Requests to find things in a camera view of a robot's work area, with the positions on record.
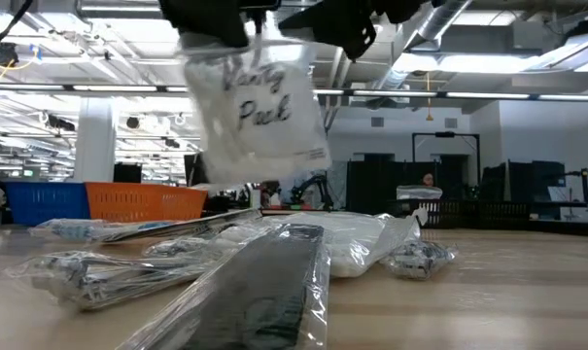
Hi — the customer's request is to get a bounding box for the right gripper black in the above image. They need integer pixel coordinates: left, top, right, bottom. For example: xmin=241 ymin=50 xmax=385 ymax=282
xmin=277 ymin=0 xmax=438 ymax=63

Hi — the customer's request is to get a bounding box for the black ceiling device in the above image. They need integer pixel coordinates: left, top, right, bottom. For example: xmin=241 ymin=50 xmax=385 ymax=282
xmin=0 ymin=42 xmax=20 ymax=67

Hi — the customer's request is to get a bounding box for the orange plastic basket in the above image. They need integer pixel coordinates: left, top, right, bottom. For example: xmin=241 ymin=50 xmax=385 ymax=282
xmin=84 ymin=181 xmax=210 ymax=223

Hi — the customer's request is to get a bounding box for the white pillar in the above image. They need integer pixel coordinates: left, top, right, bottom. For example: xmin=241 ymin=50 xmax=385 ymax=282
xmin=73 ymin=96 xmax=119 ymax=184

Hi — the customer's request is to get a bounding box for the black plastic bin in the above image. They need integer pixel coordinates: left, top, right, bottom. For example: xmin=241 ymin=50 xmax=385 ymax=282
xmin=473 ymin=198 xmax=535 ymax=230
xmin=388 ymin=197 xmax=477 ymax=230

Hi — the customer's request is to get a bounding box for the black partition panel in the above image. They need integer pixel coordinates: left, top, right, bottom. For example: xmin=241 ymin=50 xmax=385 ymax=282
xmin=345 ymin=157 xmax=398 ymax=215
xmin=480 ymin=161 xmax=536 ymax=203

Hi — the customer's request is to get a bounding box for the white vanity pack bag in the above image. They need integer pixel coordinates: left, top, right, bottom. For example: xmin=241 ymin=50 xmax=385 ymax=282
xmin=268 ymin=207 xmax=434 ymax=280
xmin=395 ymin=184 xmax=444 ymax=201
xmin=180 ymin=31 xmax=334 ymax=185

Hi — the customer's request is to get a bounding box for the dark blue partition panel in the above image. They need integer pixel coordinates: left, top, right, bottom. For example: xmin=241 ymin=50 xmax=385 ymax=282
xmin=533 ymin=159 xmax=567 ymax=203

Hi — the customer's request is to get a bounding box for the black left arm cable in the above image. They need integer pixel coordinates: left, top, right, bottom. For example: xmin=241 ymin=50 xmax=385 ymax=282
xmin=0 ymin=0 xmax=35 ymax=58

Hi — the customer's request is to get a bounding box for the silver ceiling duct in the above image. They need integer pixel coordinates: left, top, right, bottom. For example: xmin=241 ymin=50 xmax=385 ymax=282
xmin=409 ymin=0 xmax=474 ymax=48

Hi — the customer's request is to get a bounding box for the black comb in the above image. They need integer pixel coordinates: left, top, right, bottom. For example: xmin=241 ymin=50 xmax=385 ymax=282
xmin=114 ymin=222 xmax=333 ymax=350
xmin=96 ymin=207 xmax=264 ymax=244

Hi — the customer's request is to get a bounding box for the blue toothbrush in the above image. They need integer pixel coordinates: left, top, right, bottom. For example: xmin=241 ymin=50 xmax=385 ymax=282
xmin=27 ymin=216 xmax=188 ymax=244

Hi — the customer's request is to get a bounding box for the black stand frame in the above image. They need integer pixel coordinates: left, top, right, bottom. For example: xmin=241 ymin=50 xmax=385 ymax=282
xmin=411 ymin=130 xmax=482 ymax=200

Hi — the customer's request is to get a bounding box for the ceiling light strip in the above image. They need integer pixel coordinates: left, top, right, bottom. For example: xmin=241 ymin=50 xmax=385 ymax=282
xmin=0 ymin=83 xmax=190 ymax=93
xmin=317 ymin=89 xmax=588 ymax=102

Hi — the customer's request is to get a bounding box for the blue plastic basket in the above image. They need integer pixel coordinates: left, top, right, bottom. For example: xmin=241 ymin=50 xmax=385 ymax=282
xmin=3 ymin=180 xmax=92 ymax=228

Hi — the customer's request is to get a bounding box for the small black monitor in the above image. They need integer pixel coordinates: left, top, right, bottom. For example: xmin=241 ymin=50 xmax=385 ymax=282
xmin=112 ymin=161 xmax=144 ymax=185

